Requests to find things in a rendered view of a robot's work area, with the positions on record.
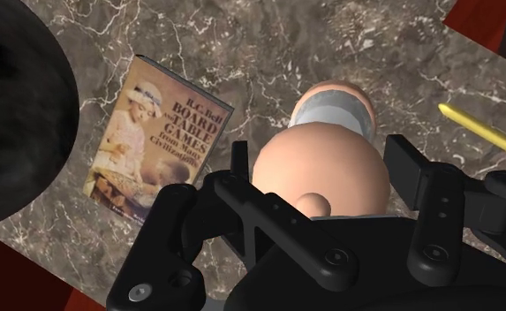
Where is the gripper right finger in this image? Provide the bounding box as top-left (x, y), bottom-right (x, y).
top-left (382, 133), bottom-right (506, 287)

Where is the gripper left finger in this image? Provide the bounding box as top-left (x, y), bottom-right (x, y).
top-left (106, 140), bottom-right (360, 311)

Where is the peach doll figure grey band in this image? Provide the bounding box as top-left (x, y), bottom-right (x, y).
top-left (251, 79), bottom-right (392, 218)

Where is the yellow pen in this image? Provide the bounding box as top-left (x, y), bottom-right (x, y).
top-left (437, 102), bottom-right (506, 164)

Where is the brown book with girl cover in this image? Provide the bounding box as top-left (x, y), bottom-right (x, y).
top-left (82, 54), bottom-right (235, 226)

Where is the large black round object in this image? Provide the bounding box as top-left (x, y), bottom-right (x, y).
top-left (0, 0), bottom-right (80, 231)

